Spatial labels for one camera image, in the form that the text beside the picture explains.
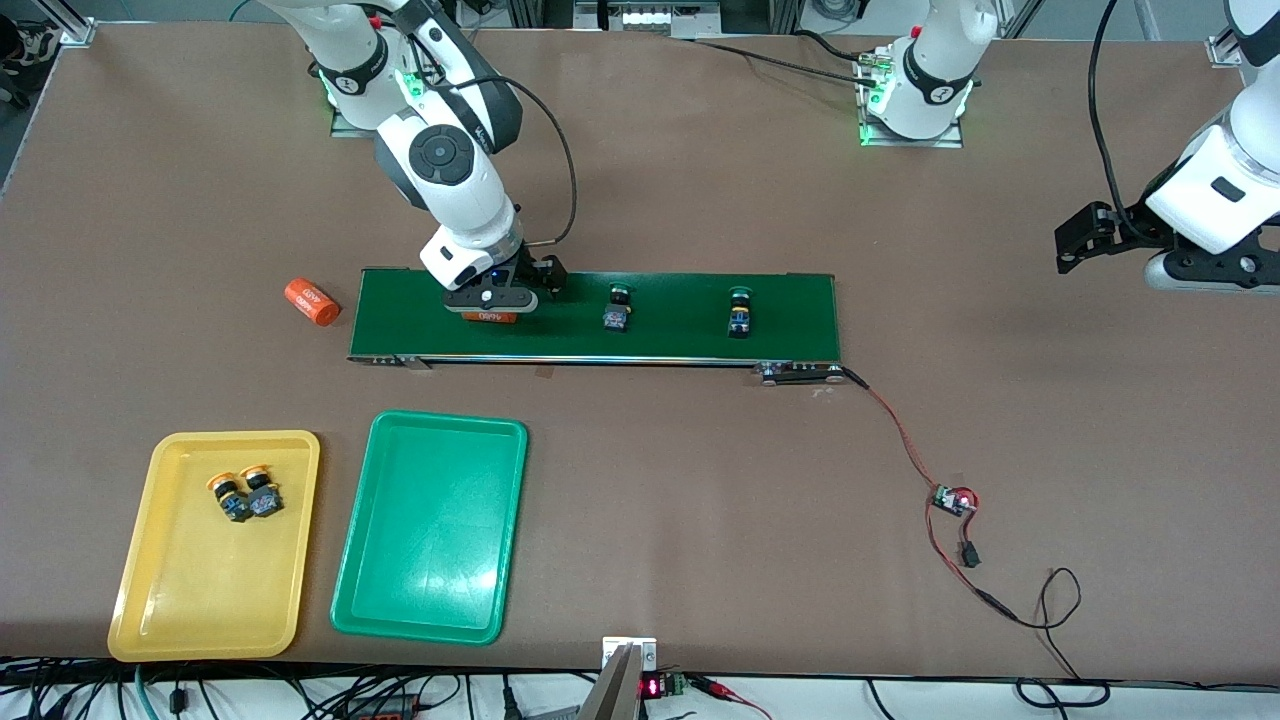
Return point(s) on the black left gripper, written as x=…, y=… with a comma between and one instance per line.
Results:
x=1128, y=226

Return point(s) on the orange cylinder printed 4680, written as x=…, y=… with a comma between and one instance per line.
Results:
x=313, y=301
x=490, y=320

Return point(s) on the small black plug connector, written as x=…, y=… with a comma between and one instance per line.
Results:
x=969, y=555

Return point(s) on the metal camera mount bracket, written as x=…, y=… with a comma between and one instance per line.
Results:
x=615, y=690

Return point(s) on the green conveyor belt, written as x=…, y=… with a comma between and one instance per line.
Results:
x=680, y=340

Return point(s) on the green plastic tray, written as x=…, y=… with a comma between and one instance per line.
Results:
x=430, y=530

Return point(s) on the small motor controller board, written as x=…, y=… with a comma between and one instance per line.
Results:
x=955, y=500

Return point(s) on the green capped push button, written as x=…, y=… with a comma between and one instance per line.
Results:
x=616, y=318
x=740, y=320

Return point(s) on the red LED display module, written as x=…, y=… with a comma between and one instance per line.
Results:
x=655, y=687

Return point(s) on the red clip lead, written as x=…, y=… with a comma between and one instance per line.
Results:
x=715, y=686

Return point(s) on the yellow plastic tray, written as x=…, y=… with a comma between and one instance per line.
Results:
x=215, y=600

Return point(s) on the yellow capped push button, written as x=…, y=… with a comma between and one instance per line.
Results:
x=232, y=503
x=265, y=500

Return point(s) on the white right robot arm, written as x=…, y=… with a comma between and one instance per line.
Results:
x=460, y=200

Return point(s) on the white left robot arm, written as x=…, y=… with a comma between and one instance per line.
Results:
x=1190, y=210

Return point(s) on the aluminium extrusion profile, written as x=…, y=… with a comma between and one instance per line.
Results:
x=75, y=30

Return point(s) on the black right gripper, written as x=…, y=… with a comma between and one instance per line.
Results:
x=531, y=268

